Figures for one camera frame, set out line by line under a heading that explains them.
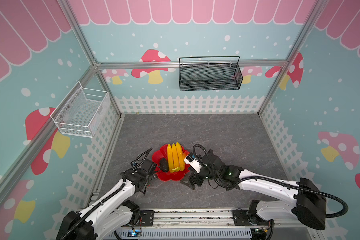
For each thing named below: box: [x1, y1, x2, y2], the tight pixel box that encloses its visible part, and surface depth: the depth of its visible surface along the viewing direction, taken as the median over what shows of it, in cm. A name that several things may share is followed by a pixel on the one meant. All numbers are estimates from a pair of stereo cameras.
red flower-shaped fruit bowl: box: [151, 144, 190, 182], surface depth 89 cm
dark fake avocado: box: [160, 158, 169, 173], surface depth 91 cm
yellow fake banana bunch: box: [167, 142, 185, 173], surface depth 96 cm
